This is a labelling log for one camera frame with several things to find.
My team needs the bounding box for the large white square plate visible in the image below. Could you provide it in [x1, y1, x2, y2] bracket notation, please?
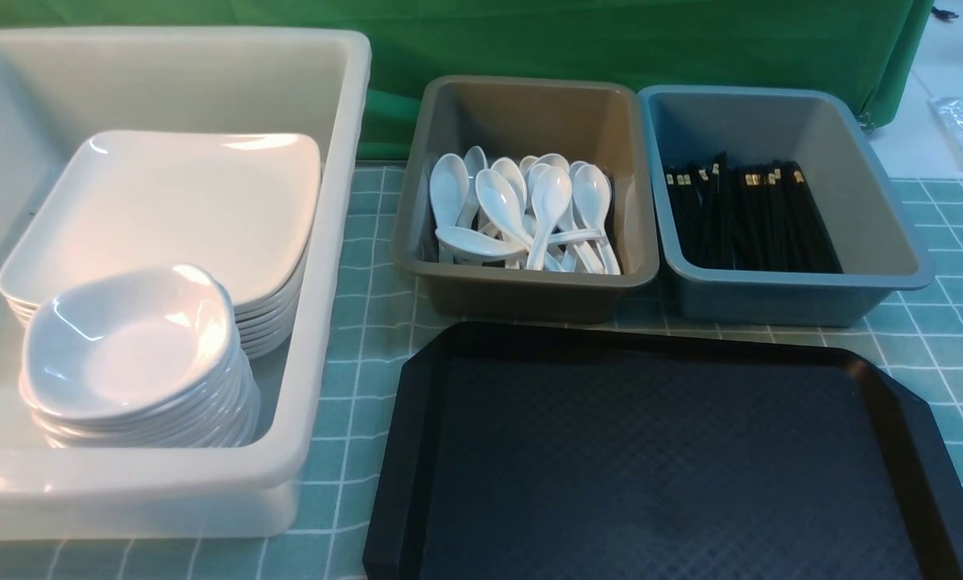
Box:
[0, 130, 322, 305]

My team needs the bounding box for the pile of white spoons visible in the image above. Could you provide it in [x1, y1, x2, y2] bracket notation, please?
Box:
[420, 146, 622, 276]

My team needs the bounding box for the black serving tray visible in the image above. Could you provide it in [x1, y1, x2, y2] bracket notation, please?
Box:
[362, 321, 963, 579]

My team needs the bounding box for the brown plastic spoon bin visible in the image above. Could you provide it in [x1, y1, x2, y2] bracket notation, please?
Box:
[390, 76, 659, 324]

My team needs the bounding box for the stack of white plates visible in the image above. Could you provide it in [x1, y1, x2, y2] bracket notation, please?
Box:
[236, 280, 299, 359]

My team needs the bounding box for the pile of black chopsticks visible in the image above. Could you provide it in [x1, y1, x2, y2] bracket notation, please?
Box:
[664, 151, 843, 274]

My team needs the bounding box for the blue plastic chopstick bin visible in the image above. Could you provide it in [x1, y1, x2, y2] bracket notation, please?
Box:
[639, 85, 936, 327]

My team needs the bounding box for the large white plastic bin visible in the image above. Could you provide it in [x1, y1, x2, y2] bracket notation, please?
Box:
[0, 27, 371, 542]

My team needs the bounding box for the stack of white bowls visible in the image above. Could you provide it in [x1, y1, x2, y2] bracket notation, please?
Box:
[19, 263, 261, 449]

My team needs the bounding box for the green backdrop cloth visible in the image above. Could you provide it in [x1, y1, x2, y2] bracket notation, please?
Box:
[0, 1, 933, 160]

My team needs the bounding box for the green checkered tablecloth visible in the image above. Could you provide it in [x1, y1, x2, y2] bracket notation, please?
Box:
[0, 165, 963, 579]

